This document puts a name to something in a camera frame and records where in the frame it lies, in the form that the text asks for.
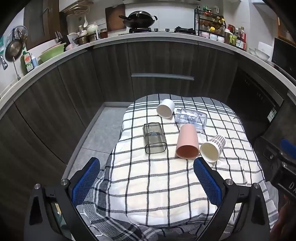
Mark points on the white cup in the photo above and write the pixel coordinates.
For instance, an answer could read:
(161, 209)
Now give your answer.
(167, 105)

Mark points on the stack of white bowls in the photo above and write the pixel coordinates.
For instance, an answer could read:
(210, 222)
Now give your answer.
(261, 54)

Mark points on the hanging metal strainer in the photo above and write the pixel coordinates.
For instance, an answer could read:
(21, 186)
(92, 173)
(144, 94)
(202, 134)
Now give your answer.
(18, 33)

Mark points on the black wok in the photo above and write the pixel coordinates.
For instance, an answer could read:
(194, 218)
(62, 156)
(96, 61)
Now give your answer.
(140, 19)

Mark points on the green dish soap bottle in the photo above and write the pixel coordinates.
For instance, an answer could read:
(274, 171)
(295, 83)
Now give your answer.
(26, 61)

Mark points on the pink cup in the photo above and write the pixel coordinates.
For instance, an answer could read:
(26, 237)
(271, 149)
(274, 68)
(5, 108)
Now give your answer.
(187, 136)

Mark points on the person's right hand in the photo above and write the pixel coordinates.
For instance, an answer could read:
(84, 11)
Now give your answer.
(285, 222)

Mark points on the dark sauce bottle red label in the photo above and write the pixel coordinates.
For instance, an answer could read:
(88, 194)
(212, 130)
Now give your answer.
(241, 40)

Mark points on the brown wooden cutting board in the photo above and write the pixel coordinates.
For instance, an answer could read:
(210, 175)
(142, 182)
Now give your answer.
(114, 18)

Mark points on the white teapot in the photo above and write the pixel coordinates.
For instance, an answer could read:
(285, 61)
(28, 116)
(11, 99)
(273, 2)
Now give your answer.
(92, 28)

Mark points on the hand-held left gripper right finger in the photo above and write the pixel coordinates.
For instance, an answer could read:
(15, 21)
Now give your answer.
(208, 183)

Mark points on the hanging steel frying pan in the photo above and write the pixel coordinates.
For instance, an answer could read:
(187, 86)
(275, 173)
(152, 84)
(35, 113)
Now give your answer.
(13, 49)

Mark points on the clear grey square cup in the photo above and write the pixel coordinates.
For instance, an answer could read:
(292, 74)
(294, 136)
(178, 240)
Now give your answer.
(152, 135)

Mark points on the brown clay pot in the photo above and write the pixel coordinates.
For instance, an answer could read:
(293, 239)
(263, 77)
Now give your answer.
(104, 33)

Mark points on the steel cooking pot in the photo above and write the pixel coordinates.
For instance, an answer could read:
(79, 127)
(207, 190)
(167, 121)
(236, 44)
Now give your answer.
(82, 39)

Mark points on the black white checked tablecloth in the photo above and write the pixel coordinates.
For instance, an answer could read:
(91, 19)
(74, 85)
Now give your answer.
(150, 185)

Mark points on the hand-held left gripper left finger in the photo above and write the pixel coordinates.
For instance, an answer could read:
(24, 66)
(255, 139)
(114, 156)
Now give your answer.
(85, 184)

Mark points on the plaid paper cup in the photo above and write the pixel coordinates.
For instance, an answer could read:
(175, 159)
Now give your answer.
(209, 150)

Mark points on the clear printed glass bottle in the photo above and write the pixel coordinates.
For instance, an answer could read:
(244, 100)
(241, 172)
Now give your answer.
(189, 117)

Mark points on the black built-in dishwasher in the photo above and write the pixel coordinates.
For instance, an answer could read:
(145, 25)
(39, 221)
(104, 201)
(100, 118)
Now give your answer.
(256, 95)

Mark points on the wall dish rack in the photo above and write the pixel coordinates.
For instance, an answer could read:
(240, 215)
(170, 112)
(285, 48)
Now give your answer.
(76, 7)

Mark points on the blue white bottle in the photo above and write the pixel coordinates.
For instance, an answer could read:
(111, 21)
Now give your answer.
(34, 61)

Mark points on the white wall socket box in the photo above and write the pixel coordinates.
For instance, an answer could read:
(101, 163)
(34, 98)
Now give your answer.
(265, 47)

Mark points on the green plastic basin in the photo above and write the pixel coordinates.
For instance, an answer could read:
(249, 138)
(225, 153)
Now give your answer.
(52, 53)

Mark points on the red capped jar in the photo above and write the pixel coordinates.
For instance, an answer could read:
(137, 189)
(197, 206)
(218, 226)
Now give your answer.
(230, 29)

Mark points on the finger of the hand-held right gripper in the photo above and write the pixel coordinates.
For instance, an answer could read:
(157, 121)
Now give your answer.
(288, 146)

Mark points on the black microwave oven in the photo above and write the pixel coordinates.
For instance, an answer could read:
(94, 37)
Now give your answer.
(283, 59)

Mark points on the white ladle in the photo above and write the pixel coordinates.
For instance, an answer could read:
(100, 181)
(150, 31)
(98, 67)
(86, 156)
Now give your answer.
(85, 22)

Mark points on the black gas stove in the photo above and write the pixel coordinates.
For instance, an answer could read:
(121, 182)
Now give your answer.
(159, 30)

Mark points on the black knife block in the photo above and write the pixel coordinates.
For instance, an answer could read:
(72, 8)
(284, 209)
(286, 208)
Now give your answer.
(60, 38)

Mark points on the green lidded container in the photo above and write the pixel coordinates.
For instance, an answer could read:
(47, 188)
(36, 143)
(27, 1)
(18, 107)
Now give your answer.
(231, 39)

